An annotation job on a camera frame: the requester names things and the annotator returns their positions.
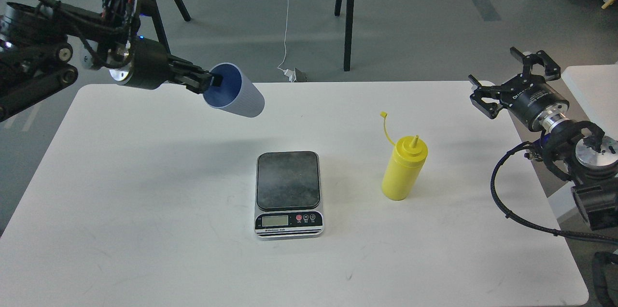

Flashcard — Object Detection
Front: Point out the yellow squeeze bottle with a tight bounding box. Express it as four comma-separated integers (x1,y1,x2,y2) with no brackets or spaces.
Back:
380,112,428,201

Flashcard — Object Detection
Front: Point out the digital kitchen scale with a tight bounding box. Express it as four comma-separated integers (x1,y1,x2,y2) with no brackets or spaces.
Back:
253,151,325,240

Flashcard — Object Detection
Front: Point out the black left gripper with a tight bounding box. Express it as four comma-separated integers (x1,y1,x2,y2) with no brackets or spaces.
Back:
110,37,215,94

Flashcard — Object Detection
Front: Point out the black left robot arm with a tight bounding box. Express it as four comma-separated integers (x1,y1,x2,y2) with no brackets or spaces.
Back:
1,0,223,121

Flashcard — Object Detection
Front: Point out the white power adapter on floor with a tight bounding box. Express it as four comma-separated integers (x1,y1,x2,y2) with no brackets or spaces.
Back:
283,68,308,83

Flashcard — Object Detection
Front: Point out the blue ribbed plastic cup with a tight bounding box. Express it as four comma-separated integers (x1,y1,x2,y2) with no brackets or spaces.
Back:
202,62,265,118

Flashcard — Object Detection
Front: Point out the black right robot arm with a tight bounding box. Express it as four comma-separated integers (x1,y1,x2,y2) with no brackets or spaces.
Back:
468,47,618,245

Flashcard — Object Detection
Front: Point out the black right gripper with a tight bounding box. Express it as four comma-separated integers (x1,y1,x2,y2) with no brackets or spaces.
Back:
468,46,569,132

